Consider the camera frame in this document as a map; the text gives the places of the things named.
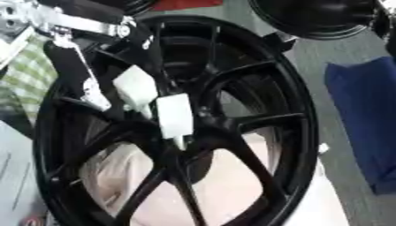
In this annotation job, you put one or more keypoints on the black spoked wheel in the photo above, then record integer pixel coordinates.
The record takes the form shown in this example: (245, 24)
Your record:
(242, 88)

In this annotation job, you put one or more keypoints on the black round wheel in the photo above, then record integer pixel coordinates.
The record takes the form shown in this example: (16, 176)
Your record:
(314, 14)

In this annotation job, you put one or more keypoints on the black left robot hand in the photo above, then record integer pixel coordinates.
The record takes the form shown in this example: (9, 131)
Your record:
(69, 63)

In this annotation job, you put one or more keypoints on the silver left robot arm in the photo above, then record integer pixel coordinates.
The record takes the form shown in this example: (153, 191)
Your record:
(13, 16)

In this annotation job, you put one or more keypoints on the white padded support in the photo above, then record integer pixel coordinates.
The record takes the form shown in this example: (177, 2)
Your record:
(227, 182)

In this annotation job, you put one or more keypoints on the blue cloth bag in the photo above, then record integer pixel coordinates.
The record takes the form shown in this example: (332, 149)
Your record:
(363, 117)

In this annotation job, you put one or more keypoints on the red object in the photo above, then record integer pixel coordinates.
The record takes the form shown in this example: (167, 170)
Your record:
(185, 4)

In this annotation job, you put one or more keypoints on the white pin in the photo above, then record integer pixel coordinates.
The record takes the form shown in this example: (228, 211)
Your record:
(135, 85)
(174, 116)

